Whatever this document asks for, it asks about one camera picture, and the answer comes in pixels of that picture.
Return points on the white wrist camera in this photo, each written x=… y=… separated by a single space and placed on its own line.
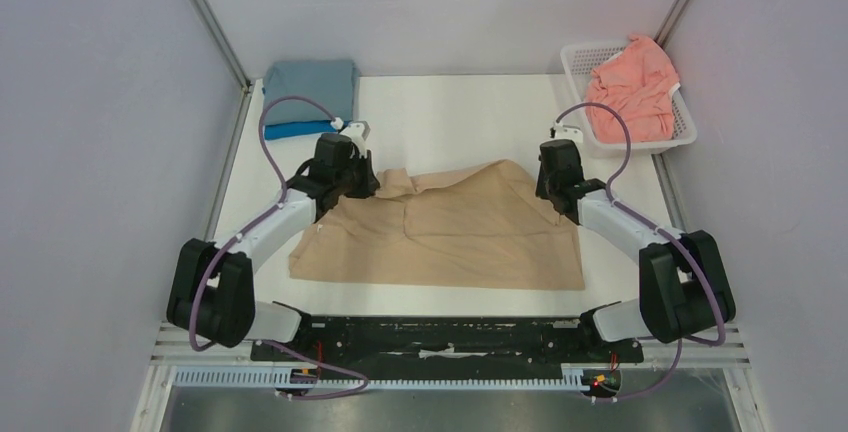
x=562 y=131
x=356 y=131

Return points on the folded bright blue t-shirt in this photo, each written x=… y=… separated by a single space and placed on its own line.
x=299 y=129

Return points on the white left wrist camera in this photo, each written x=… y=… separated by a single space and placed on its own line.
x=356 y=131

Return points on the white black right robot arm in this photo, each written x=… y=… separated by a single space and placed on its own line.
x=683 y=291

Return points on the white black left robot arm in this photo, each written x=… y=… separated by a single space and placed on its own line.
x=212 y=293

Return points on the grey aluminium corner post left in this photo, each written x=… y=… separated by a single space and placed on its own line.
x=221 y=42

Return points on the pink crumpled t-shirt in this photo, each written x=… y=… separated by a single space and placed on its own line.
x=638 y=84

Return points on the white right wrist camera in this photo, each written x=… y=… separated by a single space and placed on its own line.
x=562 y=131

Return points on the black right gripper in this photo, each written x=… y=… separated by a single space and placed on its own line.
x=548 y=186

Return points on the beige t-shirt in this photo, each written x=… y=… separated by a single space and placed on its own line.
x=478 y=227

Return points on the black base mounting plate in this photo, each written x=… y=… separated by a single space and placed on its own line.
x=444 y=347

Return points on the white slotted cable duct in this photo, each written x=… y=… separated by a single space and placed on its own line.
x=280 y=377

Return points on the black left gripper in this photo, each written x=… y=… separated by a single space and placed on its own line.
x=370 y=184

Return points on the folded grey-blue t-shirt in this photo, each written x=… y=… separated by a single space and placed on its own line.
x=332 y=84

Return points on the white perforated plastic basket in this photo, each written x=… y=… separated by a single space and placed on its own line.
x=578 y=61

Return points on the aluminium rail frame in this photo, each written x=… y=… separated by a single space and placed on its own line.
x=173 y=348

